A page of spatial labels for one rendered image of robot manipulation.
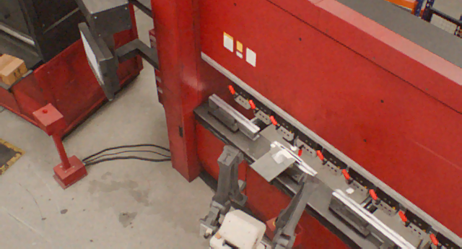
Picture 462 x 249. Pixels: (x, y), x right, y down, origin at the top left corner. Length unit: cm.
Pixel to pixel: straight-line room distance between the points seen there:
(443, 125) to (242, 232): 115
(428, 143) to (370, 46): 56
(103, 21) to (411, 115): 189
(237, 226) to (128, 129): 257
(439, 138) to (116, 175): 306
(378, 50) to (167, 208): 263
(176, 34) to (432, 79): 175
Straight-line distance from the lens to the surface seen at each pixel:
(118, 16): 343
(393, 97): 274
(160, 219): 460
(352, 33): 268
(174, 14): 349
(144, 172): 491
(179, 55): 370
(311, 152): 346
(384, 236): 352
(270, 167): 362
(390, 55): 260
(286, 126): 349
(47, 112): 447
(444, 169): 283
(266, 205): 410
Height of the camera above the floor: 386
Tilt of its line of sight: 47 degrees down
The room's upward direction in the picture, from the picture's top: straight up
